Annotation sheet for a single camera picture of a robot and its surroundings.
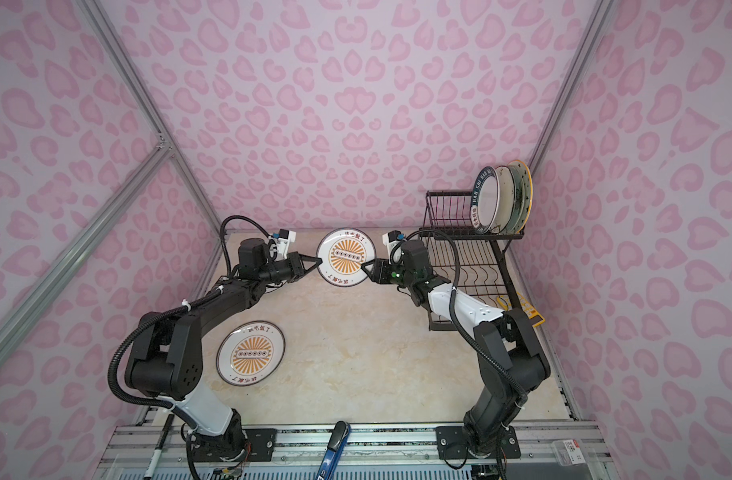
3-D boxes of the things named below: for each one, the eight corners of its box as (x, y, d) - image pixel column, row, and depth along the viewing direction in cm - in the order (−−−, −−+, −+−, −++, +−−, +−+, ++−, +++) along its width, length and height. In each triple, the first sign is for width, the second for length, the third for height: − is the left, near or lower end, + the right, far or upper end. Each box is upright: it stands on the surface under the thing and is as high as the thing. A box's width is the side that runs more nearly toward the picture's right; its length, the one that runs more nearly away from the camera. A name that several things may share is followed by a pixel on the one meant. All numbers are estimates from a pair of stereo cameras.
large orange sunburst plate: (206, 386, 85) (203, 384, 83) (228, 323, 97) (226, 320, 96) (278, 386, 85) (276, 384, 83) (291, 323, 97) (289, 320, 95)
